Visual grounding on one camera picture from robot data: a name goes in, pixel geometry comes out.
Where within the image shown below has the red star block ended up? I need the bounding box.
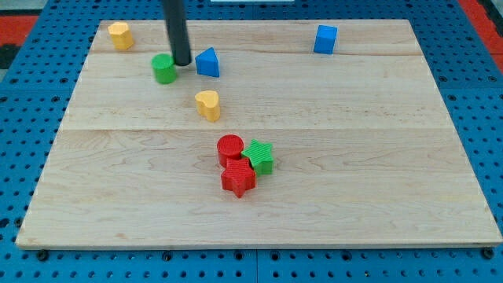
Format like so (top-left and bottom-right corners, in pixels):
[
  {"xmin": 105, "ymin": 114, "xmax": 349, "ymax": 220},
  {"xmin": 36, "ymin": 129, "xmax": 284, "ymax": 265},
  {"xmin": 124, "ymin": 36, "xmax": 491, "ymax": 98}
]
[{"xmin": 221, "ymin": 158, "xmax": 256, "ymax": 198}]

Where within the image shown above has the blue cube block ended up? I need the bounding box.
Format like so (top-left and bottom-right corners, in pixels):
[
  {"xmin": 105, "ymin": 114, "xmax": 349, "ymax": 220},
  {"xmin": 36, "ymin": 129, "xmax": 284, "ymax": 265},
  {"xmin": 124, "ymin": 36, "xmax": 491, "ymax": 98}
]
[{"xmin": 314, "ymin": 25, "xmax": 338, "ymax": 55}]

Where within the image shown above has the green cylinder block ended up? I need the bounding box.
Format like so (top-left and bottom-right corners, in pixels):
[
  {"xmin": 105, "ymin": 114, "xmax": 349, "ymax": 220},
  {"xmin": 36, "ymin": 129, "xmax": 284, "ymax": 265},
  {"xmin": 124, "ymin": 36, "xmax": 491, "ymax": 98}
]
[{"xmin": 151, "ymin": 53, "xmax": 177, "ymax": 84}]

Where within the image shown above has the yellow heart block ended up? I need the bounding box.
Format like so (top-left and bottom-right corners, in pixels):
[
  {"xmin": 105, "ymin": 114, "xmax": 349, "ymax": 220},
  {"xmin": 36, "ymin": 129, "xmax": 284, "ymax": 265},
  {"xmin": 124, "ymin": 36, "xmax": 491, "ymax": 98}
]
[{"xmin": 195, "ymin": 90, "xmax": 220, "ymax": 122}]

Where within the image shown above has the yellow pentagon block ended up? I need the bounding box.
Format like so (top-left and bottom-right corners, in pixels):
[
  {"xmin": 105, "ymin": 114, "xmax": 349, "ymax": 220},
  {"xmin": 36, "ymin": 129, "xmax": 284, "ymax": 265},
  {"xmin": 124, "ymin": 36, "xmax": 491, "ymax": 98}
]
[{"xmin": 108, "ymin": 21, "xmax": 134, "ymax": 50}]

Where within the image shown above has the green star block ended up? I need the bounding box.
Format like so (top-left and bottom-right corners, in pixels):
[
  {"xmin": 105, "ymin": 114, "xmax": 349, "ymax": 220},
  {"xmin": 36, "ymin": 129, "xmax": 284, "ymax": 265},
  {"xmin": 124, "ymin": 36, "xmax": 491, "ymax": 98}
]
[{"xmin": 241, "ymin": 139, "xmax": 274, "ymax": 175}]

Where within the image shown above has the wooden board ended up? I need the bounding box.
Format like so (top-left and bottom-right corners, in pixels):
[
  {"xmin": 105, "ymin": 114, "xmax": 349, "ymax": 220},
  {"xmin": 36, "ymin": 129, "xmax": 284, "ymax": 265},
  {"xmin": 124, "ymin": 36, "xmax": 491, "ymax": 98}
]
[{"xmin": 16, "ymin": 20, "xmax": 502, "ymax": 250}]

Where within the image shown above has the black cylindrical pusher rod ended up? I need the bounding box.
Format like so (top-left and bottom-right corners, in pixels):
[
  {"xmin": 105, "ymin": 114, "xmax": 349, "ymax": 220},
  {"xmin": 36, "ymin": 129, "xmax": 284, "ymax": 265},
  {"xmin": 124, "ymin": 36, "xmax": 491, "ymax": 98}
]
[{"xmin": 161, "ymin": 0, "xmax": 192, "ymax": 66}]

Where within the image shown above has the red cylinder block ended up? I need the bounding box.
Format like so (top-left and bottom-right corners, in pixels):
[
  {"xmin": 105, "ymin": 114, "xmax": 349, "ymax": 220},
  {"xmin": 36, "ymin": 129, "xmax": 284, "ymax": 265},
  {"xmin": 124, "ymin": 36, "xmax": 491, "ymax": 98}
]
[{"xmin": 216, "ymin": 134, "xmax": 244, "ymax": 167}]

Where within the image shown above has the blue triangle block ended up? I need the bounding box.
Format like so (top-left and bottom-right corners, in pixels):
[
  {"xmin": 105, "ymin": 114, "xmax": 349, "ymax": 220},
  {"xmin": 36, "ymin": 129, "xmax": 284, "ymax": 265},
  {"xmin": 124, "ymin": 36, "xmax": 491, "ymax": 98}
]
[{"xmin": 196, "ymin": 47, "xmax": 220, "ymax": 77}]

